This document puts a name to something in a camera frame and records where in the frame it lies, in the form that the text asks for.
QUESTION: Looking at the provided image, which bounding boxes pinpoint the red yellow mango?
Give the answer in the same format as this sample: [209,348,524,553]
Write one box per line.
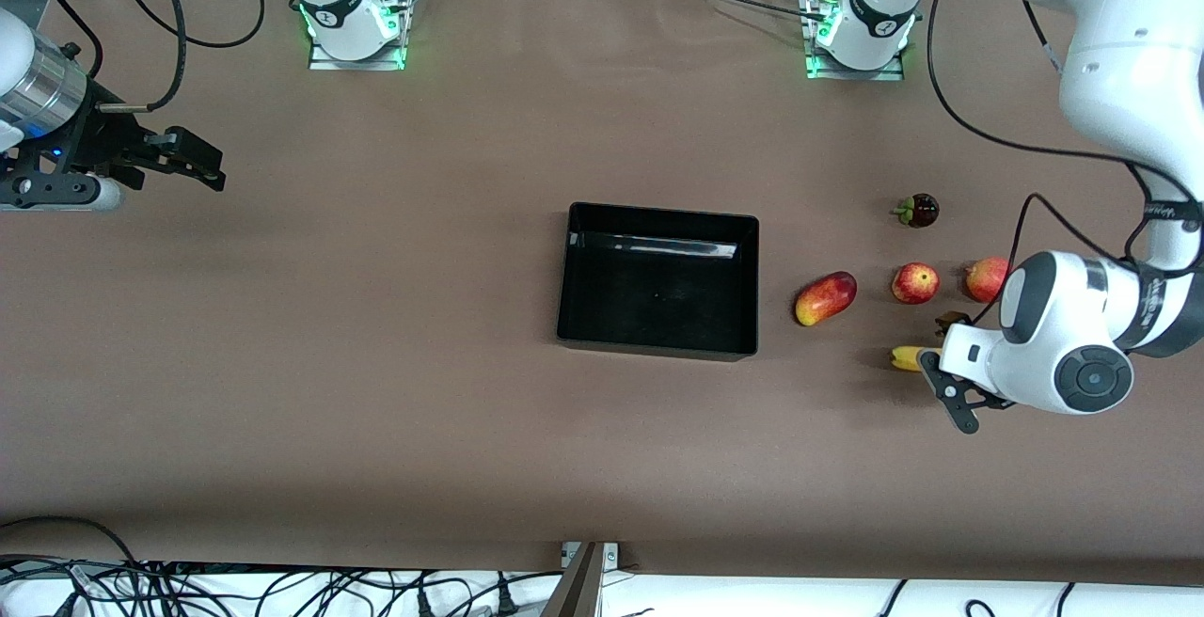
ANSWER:
[795,271,858,327]

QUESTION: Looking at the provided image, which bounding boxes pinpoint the dark purple mangosteen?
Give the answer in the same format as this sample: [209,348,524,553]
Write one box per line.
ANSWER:
[892,193,941,229]

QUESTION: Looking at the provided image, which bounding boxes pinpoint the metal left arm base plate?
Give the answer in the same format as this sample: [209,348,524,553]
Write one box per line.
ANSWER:
[805,39,906,82]

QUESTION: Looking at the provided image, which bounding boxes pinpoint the black plastic box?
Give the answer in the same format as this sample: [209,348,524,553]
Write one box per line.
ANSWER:
[555,201,761,362]

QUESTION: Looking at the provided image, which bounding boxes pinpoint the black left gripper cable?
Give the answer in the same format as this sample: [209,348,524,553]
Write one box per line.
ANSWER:
[969,192,1204,326]

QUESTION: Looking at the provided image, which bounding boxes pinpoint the red yellow apple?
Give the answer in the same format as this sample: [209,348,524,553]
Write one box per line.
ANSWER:
[891,262,941,306]

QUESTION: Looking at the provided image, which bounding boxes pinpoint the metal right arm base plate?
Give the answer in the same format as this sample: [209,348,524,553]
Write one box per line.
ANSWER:
[309,29,407,71]

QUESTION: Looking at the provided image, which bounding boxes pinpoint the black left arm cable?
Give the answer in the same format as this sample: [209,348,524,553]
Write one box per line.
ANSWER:
[927,0,1160,214]

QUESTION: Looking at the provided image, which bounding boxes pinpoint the dark metal bar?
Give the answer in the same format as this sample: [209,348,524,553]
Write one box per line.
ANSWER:
[541,542,603,617]

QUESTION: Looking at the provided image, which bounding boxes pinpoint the silver metal bracket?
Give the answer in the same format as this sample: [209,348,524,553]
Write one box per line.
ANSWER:
[562,542,620,569]

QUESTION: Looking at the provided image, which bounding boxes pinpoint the black floor cable loop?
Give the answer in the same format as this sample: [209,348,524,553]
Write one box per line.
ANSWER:
[0,515,142,571]

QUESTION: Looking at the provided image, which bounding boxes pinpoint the pink red pomegranate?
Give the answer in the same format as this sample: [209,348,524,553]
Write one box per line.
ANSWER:
[964,257,1012,304]

